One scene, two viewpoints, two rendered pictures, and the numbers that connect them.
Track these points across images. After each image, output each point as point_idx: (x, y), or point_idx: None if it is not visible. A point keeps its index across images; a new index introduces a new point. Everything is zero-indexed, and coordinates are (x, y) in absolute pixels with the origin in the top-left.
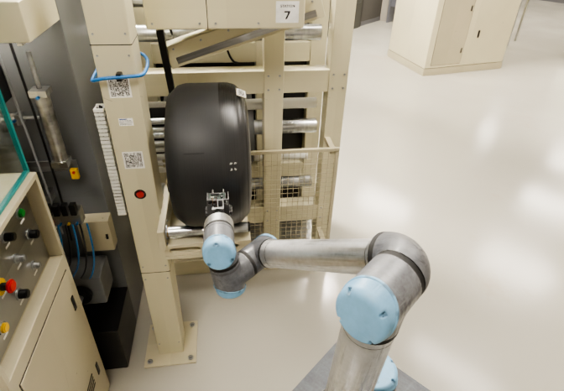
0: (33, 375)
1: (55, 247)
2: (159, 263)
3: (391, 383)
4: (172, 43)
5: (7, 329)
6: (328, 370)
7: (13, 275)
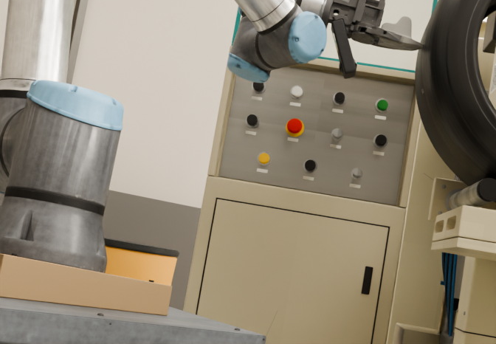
0: (235, 219)
1: (401, 193)
2: (464, 308)
3: (35, 80)
4: None
5: (262, 159)
6: (170, 311)
7: (320, 143)
